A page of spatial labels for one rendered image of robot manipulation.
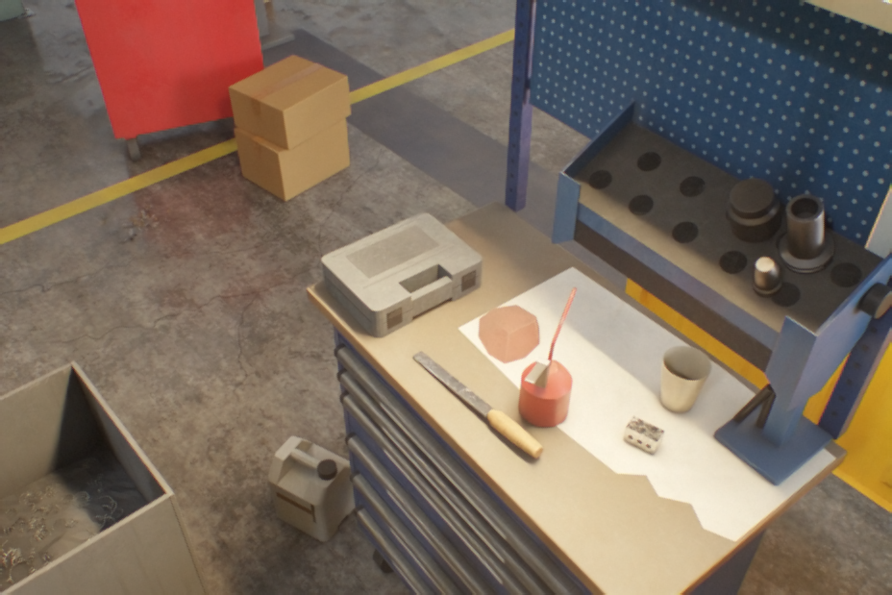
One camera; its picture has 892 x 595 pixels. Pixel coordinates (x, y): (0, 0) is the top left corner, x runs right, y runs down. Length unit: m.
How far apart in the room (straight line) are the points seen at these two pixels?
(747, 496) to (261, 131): 2.65
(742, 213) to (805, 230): 0.10
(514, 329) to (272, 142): 2.18
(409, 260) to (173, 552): 0.87
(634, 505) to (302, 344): 1.80
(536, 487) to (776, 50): 0.74
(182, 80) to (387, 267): 2.37
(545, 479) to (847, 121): 0.69
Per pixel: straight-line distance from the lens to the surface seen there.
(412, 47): 4.85
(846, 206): 1.35
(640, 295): 2.65
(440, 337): 1.59
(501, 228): 1.85
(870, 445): 2.50
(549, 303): 1.67
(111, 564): 1.99
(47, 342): 3.24
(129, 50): 3.80
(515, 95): 1.76
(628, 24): 1.51
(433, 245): 1.68
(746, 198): 1.30
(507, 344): 1.54
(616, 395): 1.51
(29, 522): 2.35
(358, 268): 1.64
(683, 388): 1.45
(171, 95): 3.90
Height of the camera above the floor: 2.06
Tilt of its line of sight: 42 degrees down
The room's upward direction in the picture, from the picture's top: straight up
